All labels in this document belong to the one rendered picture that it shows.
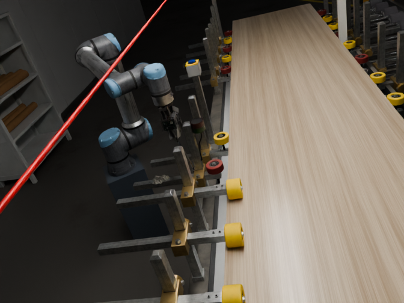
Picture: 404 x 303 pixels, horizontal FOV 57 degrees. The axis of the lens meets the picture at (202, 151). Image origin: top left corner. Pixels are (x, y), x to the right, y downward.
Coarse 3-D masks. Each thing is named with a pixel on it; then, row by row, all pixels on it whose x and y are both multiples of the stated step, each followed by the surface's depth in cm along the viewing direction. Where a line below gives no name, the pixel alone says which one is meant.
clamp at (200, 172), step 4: (204, 164) 179; (204, 168) 177; (196, 172) 175; (200, 172) 174; (204, 172) 175; (200, 176) 172; (200, 180) 171; (204, 180) 172; (200, 184) 172; (204, 184) 172
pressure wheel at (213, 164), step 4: (212, 160) 174; (216, 160) 173; (220, 160) 172; (208, 164) 172; (212, 164) 171; (216, 164) 171; (220, 164) 169; (208, 168) 169; (212, 168) 168; (216, 168) 168; (220, 168) 169; (208, 172) 171; (212, 172) 169; (216, 172) 169; (220, 172) 170
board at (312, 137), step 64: (256, 64) 267; (320, 64) 239; (256, 128) 190; (320, 128) 176; (384, 128) 163; (256, 192) 148; (320, 192) 139; (384, 192) 131; (256, 256) 121; (320, 256) 115; (384, 256) 109
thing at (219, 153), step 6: (210, 150) 199; (216, 150) 197; (222, 150) 196; (210, 156) 197; (216, 156) 197; (150, 162) 203; (156, 162) 202; (162, 162) 202; (168, 162) 202; (174, 162) 201
